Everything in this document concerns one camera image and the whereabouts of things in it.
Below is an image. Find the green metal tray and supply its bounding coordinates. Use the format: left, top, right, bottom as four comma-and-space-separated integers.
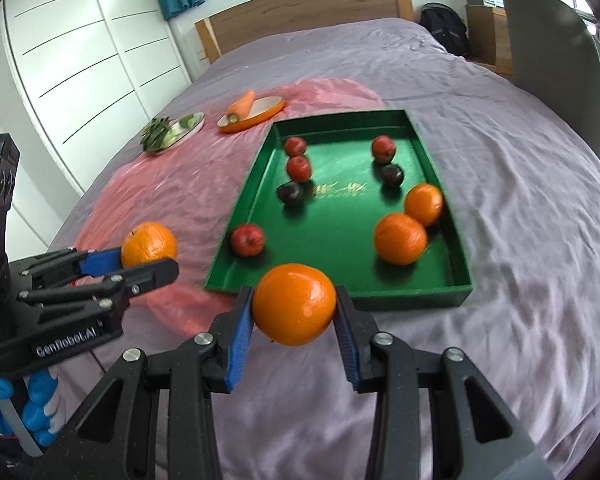
204, 110, 474, 311

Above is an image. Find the white wardrobe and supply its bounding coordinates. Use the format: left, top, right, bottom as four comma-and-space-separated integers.
0, 0, 190, 260

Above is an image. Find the red apple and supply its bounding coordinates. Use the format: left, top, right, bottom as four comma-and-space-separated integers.
370, 136, 396, 165
230, 223, 265, 257
286, 155, 312, 183
284, 136, 308, 157

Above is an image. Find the black backpack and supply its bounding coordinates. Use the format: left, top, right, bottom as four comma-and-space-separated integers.
419, 2, 471, 58

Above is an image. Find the dark plum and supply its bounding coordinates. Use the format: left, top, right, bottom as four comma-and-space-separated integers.
276, 181, 304, 206
380, 164, 404, 188

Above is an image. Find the pink plastic sheet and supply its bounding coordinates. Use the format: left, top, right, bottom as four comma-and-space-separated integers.
74, 77, 387, 336

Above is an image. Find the orange rimmed white dish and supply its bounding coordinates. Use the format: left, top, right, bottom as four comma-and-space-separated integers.
216, 96, 286, 133

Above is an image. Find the orange carrot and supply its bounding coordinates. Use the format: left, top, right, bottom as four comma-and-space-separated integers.
225, 90, 256, 124

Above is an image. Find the purple bed cover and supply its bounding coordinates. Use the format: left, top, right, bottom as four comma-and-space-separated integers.
54, 18, 600, 479

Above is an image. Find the wooden headboard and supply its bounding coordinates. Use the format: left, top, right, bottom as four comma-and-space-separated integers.
195, 0, 415, 63

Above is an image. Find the blue white gloved hand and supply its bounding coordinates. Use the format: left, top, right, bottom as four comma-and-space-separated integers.
0, 366, 67, 448

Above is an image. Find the wooden drawer cabinet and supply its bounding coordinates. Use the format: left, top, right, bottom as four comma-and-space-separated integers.
466, 4, 513, 77

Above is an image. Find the green leafy bok choy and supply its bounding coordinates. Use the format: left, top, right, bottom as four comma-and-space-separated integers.
140, 114, 198, 154

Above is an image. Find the patterned grey plate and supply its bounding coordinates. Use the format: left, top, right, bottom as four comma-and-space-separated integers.
147, 112, 206, 153

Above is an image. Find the grey chair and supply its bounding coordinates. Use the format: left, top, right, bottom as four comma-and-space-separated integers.
503, 0, 600, 155

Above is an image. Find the large orange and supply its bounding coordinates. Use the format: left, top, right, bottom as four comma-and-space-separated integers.
121, 222, 178, 268

